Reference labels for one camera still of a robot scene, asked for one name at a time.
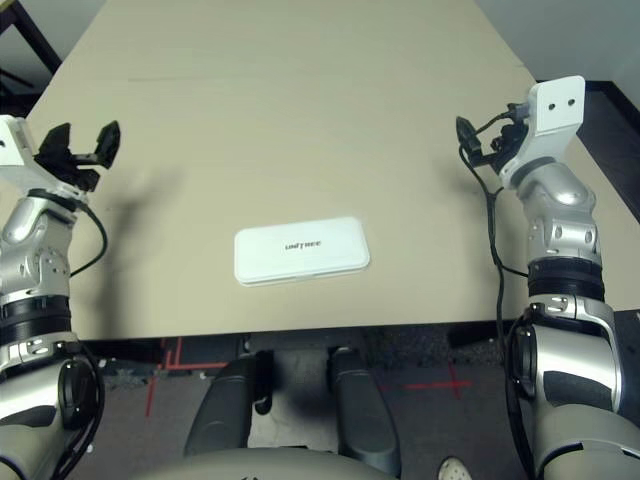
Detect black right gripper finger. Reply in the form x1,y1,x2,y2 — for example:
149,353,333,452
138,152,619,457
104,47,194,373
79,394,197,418
454,115,484,166

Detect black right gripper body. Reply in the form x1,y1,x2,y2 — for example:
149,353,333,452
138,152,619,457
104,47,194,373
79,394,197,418
482,122,529,171

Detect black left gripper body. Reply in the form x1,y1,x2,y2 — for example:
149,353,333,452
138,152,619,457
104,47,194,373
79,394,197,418
34,149,101,194

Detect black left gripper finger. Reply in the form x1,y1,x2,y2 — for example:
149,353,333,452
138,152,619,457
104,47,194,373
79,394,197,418
38,124,74,161
94,119,122,170

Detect white plastic pencil case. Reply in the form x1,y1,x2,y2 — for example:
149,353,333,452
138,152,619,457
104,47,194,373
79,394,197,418
233,215,371,289

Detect black tripod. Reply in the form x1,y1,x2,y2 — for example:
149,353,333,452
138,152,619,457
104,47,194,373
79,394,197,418
0,69,36,94

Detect black framed side table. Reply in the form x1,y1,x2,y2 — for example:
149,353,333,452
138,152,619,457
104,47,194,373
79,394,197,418
0,0,64,76

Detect red floor tape lines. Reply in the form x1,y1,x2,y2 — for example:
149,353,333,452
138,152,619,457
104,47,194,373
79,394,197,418
144,339,226,419

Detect red floor tape cross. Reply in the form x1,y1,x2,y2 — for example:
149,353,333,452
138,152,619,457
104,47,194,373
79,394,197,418
402,364,471,400

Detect grey robot left leg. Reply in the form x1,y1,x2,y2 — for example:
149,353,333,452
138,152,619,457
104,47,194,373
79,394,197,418
183,352,274,457

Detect grey robot leg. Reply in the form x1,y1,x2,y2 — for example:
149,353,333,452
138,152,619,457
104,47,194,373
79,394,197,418
325,347,401,479
183,352,274,457

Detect grey robot right leg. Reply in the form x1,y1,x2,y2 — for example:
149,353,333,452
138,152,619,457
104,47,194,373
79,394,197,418
325,347,401,479

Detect white shoe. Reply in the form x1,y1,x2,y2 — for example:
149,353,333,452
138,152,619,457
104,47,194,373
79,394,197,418
438,455,470,480

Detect grey robot torso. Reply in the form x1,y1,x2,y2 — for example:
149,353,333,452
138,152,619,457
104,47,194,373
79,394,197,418
134,447,381,480

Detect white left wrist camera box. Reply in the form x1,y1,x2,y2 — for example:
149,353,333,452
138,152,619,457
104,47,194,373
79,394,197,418
0,114,89,201

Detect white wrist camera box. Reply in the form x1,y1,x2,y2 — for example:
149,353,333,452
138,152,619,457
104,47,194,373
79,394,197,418
497,75,586,189
0,114,89,201

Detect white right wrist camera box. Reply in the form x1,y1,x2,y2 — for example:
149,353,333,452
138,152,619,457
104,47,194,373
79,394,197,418
497,75,586,189

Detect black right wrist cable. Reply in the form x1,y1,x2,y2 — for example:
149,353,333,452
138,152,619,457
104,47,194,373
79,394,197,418
457,107,534,480

